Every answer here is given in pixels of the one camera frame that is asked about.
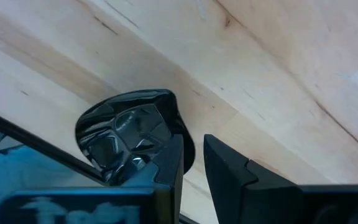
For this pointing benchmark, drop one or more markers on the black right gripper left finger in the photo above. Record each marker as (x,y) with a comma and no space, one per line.
(73,208)

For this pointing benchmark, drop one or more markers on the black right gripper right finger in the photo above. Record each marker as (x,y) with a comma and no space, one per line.
(259,202)

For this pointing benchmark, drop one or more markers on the black rounded hexagonal mini plate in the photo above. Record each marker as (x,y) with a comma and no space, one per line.
(135,124)

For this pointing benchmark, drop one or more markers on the black metal table frame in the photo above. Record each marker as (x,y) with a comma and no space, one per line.
(42,147)

